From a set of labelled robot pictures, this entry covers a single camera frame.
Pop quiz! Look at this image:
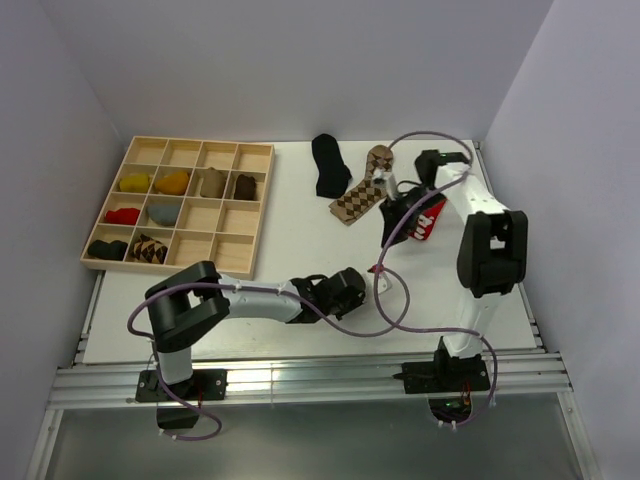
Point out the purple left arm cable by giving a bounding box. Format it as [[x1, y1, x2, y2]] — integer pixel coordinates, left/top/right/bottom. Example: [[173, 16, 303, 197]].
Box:
[[127, 267, 412, 442]]

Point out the wooden compartment tray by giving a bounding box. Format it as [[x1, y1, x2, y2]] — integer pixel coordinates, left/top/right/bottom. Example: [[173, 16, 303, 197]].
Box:
[[81, 136, 275, 279]]

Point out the tan ribbed sock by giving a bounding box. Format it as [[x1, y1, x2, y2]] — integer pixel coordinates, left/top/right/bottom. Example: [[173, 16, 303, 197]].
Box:
[[200, 167, 226, 198]]

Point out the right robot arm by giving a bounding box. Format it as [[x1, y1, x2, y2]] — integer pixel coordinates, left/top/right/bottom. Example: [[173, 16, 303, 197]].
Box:
[[373, 150, 528, 390]]

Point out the rolled black sock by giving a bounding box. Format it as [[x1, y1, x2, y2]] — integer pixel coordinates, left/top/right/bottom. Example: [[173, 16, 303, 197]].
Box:
[[87, 240, 128, 261]]

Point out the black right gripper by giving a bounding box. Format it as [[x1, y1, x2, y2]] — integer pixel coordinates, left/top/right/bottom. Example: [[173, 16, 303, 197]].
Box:
[[378, 186, 447, 250]]

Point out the brown argyle sock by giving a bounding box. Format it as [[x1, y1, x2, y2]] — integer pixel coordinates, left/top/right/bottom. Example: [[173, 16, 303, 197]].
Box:
[[329, 145, 394, 226]]

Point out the rolled red sock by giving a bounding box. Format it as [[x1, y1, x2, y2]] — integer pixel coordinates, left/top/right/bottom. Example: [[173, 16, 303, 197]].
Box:
[[104, 207, 140, 226]]

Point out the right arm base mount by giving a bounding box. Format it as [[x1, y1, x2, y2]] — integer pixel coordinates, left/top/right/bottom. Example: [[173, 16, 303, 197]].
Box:
[[392, 352, 492, 429]]

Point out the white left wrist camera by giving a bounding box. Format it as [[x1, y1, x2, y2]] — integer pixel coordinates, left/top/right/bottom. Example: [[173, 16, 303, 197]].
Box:
[[367, 265, 393, 296]]

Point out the rolled orange sock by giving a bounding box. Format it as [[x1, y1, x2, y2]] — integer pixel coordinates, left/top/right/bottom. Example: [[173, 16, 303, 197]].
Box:
[[154, 171, 190, 196]]

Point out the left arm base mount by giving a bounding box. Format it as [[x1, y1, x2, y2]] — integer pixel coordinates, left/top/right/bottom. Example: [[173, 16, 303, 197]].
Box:
[[134, 369, 227, 432]]

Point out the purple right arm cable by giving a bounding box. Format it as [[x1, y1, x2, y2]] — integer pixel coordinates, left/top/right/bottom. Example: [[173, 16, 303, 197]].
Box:
[[372, 130, 500, 427]]

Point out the aluminium frame rail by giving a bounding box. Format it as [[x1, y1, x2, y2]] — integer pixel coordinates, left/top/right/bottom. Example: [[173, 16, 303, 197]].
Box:
[[47, 350, 573, 410]]

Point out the rolled yellow sock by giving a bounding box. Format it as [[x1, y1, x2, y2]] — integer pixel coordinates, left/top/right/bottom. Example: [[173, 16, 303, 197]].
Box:
[[118, 173, 151, 194]]

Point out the dark brown striped sock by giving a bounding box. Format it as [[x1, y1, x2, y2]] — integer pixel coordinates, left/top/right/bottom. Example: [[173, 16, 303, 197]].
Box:
[[233, 174, 257, 201]]

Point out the rolled argyle sock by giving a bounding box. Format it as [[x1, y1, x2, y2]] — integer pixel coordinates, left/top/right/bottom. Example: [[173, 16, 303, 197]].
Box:
[[130, 234, 168, 265]]

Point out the rolled grey sock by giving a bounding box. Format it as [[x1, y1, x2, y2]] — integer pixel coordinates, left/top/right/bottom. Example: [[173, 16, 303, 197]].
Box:
[[146, 203, 181, 227]]

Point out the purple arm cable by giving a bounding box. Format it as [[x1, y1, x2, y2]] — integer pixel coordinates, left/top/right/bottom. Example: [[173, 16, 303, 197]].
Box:
[[372, 130, 500, 427], [127, 267, 412, 442]]

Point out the red reindeer sock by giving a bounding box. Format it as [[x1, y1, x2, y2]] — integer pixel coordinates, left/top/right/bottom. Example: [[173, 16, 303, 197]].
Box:
[[409, 200, 446, 241]]

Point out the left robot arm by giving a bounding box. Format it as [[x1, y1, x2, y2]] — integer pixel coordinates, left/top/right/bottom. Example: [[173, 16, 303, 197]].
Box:
[[145, 261, 367, 399]]

